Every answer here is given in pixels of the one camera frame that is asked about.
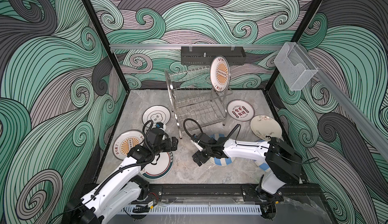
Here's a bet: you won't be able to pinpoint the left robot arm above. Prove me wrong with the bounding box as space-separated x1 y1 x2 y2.
65 137 178 224

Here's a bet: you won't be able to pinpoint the black wall shelf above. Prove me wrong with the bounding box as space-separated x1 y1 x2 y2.
180 46 247 66

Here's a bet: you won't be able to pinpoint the green red rimmed plate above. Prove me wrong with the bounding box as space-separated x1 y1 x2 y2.
140 152 174 180

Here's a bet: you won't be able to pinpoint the white plate black outline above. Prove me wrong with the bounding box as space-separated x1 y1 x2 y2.
142 105 171 124

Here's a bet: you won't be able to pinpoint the steel wire dish rack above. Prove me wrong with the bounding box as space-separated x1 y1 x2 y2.
165 66 232 138

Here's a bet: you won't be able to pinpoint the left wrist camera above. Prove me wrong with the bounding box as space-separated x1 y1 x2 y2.
146 122 167 147

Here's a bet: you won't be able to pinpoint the clear acrylic wall holder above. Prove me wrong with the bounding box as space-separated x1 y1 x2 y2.
274 42 318 91

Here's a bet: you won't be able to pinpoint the white plate red characters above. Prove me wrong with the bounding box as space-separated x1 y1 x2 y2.
227 99 255 122

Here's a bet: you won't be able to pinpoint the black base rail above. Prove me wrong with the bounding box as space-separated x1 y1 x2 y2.
149 184 322 198

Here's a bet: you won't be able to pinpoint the orange sunburst plate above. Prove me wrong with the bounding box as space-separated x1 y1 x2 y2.
210 56 230 92
112 130 144 160

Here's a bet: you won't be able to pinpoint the white slotted cable duct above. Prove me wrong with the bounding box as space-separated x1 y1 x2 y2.
140 204 262 215

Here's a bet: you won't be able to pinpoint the cream floral plate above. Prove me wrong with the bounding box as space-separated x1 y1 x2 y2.
250 115 283 141

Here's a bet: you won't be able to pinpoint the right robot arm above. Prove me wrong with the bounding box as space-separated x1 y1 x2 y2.
190 133 302 195

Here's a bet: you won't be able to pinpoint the blue striped plate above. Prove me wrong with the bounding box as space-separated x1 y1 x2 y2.
254 140 270 172
209 134 235 166

